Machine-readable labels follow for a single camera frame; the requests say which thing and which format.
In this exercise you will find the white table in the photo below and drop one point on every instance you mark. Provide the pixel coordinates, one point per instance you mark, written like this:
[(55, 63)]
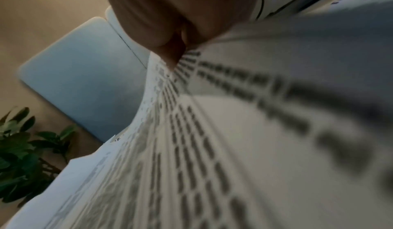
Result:
[(89, 82)]

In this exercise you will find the person's right hand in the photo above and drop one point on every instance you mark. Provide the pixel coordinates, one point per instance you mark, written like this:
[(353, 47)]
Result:
[(172, 9)]

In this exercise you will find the green leafy plant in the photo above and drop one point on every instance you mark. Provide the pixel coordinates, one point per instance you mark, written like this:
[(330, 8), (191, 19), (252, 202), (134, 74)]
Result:
[(21, 155)]

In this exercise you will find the white printed paper sheet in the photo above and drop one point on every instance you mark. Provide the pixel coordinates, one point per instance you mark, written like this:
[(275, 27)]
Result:
[(233, 135)]

